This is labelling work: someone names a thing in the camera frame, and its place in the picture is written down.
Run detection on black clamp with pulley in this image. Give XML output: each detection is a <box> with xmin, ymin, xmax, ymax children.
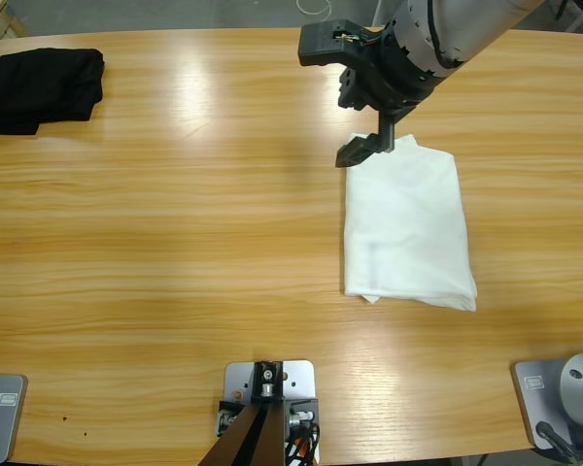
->
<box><xmin>251</xmin><ymin>359</ymin><xmax>287</xmax><ymax>403</ymax></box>

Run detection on white floor cable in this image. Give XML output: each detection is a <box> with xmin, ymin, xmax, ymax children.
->
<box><xmin>295</xmin><ymin>0</ymin><xmax>332</xmax><ymax>24</ymax></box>

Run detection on folded black clothes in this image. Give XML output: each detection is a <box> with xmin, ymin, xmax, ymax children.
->
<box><xmin>0</xmin><ymin>47</ymin><xmax>106</xmax><ymax>137</ymax></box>

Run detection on dark camera post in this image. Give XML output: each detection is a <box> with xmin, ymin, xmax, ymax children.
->
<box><xmin>198</xmin><ymin>401</ymin><xmax>287</xmax><ymax>466</ymax></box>

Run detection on orange and black cables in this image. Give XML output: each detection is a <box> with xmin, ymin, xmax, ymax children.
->
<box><xmin>282</xmin><ymin>422</ymin><xmax>325</xmax><ymax>466</ymax></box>

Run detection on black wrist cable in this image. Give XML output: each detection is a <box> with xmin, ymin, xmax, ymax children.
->
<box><xmin>426</xmin><ymin>0</ymin><xmax>463</xmax><ymax>68</ymax></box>

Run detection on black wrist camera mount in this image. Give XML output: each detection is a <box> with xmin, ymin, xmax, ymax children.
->
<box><xmin>297</xmin><ymin>17</ymin><xmax>386</xmax><ymax>70</ymax></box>

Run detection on black side bracket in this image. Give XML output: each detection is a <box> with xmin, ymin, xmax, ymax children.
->
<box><xmin>216</xmin><ymin>397</ymin><xmax>248</xmax><ymax>436</ymax></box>
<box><xmin>284</xmin><ymin>396</ymin><xmax>321</xmax><ymax>431</ymax></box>

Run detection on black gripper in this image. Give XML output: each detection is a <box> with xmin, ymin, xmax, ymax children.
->
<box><xmin>334</xmin><ymin>27</ymin><xmax>447</xmax><ymax>169</ymax></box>

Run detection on black base cable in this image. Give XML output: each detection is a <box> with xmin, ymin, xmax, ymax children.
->
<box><xmin>533</xmin><ymin>420</ymin><xmax>582</xmax><ymax>466</ymax></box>

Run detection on white Unitree t-shirt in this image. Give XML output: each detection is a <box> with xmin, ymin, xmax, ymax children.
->
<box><xmin>343</xmin><ymin>131</ymin><xmax>478</xmax><ymax>313</ymax></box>

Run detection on grey base plate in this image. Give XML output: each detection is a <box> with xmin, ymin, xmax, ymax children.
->
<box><xmin>509</xmin><ymin>359</ymin><xmax>563</xmax><ymax>450</ymax></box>
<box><xmin>0</xmin><ymin>372</ymin><xmax>29</xmax><ymax>465</ymax></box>

